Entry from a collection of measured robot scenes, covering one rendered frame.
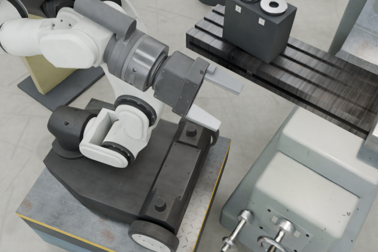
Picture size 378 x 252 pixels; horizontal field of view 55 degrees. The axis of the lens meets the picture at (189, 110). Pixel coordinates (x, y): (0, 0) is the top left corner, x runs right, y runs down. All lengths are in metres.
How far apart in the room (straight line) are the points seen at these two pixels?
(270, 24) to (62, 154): 0.99
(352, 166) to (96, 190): 0.95
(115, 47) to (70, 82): 2.08
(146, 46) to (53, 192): 1.28
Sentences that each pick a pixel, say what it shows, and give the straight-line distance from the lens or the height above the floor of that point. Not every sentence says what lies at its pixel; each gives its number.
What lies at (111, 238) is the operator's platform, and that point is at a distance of 1.64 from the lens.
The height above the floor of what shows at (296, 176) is 0.77.
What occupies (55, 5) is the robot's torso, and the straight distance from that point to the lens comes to 0.99.
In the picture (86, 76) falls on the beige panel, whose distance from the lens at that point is 2.67.
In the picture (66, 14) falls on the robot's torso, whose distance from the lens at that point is 0.94.
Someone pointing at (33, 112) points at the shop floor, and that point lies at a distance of 2.62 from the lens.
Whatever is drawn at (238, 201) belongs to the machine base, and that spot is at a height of 0.20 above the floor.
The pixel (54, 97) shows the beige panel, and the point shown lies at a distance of 2.61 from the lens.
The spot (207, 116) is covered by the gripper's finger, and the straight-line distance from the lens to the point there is 0.65.
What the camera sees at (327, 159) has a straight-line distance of 1.30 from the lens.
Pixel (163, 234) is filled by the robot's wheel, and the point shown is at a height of 0.59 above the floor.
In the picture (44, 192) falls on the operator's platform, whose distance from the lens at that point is 1.80.
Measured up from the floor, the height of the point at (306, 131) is 0.89.
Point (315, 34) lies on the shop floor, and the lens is 3.10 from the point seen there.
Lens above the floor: 1.93
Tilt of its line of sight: 53 degrees down
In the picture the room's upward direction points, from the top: straight up
